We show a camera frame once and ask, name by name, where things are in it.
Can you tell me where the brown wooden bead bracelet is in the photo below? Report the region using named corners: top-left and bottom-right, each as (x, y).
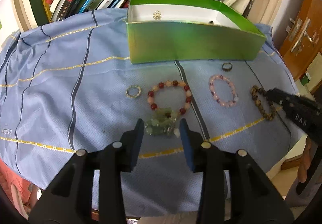
top-left (250, 84), bottom-right (277, 122)

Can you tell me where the pink bead bracelet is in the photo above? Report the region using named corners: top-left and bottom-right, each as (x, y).
top-left (208, 74), bottom-right (239, 107)

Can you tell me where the green jade bracelet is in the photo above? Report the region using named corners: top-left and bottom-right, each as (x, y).
top-left (144, 107), bottom-right (181, 138)

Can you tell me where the red white bead bracelet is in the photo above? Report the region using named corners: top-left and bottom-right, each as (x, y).
top-left (147, 79), bottom-right (192, 116)

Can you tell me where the small beaded ring bracelet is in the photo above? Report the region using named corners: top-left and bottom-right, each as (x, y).
top-left (125, 84), bottom-right (142, 99)

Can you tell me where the person hand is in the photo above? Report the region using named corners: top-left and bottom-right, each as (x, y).
top-left (297, 137), bottom-right (312, 183)

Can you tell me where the pink cloth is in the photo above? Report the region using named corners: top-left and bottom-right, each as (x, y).
top-left (0, 160), bottom-right (42, 219)

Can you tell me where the brown wooden door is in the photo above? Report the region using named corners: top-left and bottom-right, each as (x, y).
top-left (279, 0), bottom-right (321, 80)

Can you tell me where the blue striped cloth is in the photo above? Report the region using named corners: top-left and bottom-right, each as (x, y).
top-left (0, 7), bottom-right (302, 217)

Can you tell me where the green cardboard box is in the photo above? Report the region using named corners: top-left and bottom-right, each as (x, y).
top-left (127, 0), bottom-right (266, 64)

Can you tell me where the silver door handle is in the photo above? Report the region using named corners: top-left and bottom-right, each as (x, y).
top-left (285, 17), bottom-right (315, 57)

